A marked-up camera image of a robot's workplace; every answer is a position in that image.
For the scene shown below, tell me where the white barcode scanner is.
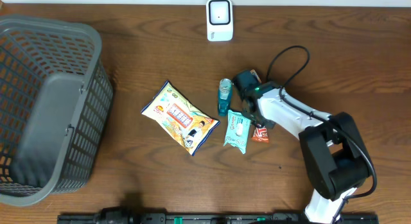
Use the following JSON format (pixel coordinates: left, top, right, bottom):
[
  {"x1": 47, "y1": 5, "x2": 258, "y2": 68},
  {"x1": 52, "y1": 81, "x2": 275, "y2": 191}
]
[{"x1": 205, "y1": 0, "x2": 234, "y2": 42}]

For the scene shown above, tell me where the grey plastic basket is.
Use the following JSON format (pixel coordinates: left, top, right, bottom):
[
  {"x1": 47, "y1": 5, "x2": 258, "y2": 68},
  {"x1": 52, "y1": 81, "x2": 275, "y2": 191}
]
[{"x1": 1, "y1": 15, "x2": 113, "y2": 207}]

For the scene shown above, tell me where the yellow snack bag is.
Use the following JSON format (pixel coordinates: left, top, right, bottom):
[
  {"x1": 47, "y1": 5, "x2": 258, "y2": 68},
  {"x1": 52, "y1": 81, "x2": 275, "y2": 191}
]
[{"x1": 141, "y1": 80, "x2": 220, "y2": 155}]

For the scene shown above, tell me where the teal wet wipes pack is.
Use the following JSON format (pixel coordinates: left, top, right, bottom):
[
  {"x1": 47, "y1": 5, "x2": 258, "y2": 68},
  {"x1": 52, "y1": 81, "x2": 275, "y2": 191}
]
[{"x1": 223, "y1": 110, "x2": 251, "y2": 154}]

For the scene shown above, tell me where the red chocolate bar wrapper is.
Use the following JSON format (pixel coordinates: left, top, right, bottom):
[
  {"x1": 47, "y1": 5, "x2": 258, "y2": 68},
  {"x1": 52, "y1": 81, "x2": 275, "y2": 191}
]
[{"x1": 250, "y1": 69, "x2": 270, "y2": 144}]

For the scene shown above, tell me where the blue mouthwash bottle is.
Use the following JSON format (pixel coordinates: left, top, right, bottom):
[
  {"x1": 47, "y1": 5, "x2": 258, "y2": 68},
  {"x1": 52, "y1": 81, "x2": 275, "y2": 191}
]
[{"x1": 218, "y1": 78, "x2": 232, "y2": 116}]

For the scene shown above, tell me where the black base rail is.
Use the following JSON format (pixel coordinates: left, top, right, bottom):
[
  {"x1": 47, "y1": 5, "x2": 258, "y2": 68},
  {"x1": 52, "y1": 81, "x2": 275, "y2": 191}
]
[{"x1": 57, "y1": 206, "x2": 380, "y2": 224}]

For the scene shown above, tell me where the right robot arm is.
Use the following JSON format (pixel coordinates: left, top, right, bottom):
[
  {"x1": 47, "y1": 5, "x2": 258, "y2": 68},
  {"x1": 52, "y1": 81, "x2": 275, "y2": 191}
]
[{"x1": 232, "y1": 70, "x2": 378, "y2": 223}]

